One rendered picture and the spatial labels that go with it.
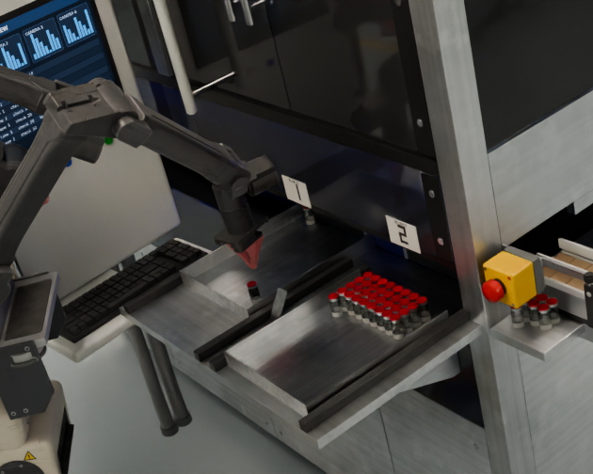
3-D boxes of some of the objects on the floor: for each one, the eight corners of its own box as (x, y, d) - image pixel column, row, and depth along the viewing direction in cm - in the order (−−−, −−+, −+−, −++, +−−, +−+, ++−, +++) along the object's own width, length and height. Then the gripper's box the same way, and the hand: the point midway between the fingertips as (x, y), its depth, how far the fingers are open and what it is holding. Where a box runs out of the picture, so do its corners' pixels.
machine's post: (539, 615, 253) (368, -427, 152) (560, 629, 249) (397, -435, 147) (520, 632, 250) (332, -419, 149) (540, 647, 246) (361, -426, 145)
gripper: (235, 187, 221) (256, 251, 229) (203, 214, 215) (225, 279, 223) (262, 192, 217) (280, 257, 225) (229, 219, 211) (250, 285, 219)
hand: (252, 264), depth 223 cm, fingers closed
